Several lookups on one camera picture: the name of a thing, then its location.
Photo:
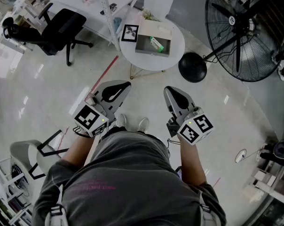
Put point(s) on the person's white left shoe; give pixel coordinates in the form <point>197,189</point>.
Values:
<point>121,121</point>

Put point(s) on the pink artificial flower bunch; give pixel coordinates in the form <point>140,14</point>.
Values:
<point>149,15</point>

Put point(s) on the person's left forearm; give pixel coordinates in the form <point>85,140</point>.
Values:
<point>78,149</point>

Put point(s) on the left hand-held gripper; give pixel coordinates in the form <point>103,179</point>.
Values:
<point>109,107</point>

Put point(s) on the person's white right shoe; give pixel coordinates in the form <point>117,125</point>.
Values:
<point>143,125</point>

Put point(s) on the large black floor fan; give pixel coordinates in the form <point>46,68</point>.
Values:
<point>240,32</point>

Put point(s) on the person's grey t-shirt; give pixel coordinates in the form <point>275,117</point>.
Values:
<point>128,178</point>

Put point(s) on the person's right forearm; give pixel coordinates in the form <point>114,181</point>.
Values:
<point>191,163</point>

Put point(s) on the white metal shelf rack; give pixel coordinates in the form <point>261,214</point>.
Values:
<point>5,187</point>

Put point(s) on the white black-framed chair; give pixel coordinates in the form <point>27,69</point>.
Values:
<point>26,154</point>

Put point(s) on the green white tube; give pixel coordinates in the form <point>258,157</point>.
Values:
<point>156,44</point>

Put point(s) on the round white side table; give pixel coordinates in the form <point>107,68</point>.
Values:
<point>153,61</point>

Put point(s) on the person's black trousers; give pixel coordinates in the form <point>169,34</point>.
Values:
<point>116,129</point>

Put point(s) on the black framed leaf picture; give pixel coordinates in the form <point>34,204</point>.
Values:
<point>130,33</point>

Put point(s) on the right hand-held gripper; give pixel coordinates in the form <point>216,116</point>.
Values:
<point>179,113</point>

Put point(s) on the white work desk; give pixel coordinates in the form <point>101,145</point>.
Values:
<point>90,3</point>

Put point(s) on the black office chair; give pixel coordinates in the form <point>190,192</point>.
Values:
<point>59,29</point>

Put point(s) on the person's white shoe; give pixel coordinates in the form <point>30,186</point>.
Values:
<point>121,121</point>
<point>143,125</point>

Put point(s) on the grey box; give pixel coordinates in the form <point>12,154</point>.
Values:
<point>144,46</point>

